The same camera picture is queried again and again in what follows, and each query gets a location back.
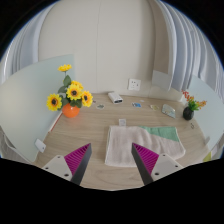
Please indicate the white partition clamp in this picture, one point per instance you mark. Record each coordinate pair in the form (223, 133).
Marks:
(40, 145)

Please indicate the white wall socket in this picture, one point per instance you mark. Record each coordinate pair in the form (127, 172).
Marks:
(134, 84)

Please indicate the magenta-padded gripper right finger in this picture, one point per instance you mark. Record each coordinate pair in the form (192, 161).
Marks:
(165, 165)

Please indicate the small yellow card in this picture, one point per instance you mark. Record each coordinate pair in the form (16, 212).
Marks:
(155, 107)

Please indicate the beige towel with green edge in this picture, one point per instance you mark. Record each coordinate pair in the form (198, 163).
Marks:
(121, 143)

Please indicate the white pleated curtain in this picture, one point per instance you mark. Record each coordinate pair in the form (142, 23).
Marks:
(186, 50)
(23, 53)

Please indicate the yellow-green chair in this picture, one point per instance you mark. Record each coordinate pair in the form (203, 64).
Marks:
(207, 156)

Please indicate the sunflowers in orange vase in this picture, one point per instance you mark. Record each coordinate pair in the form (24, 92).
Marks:
(73, 92)

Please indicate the small white box device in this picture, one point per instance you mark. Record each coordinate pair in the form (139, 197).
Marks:
(115, 97)

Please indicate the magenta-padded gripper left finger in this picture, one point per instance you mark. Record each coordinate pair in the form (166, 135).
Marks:
(58, 165)

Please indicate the small white paper tag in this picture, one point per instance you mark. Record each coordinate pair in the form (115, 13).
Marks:
(122, 122)

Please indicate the small grey back panel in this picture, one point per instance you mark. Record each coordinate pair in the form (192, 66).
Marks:
(162, 80)

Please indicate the small metal clip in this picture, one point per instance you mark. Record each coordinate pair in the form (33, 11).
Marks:
(192, 125)

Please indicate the orange flowers in black vase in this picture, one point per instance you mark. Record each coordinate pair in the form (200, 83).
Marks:
(188, 114)

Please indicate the frosted glass desk partition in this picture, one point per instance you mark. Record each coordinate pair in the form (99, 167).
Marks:
(210, 106)
(23, 103)

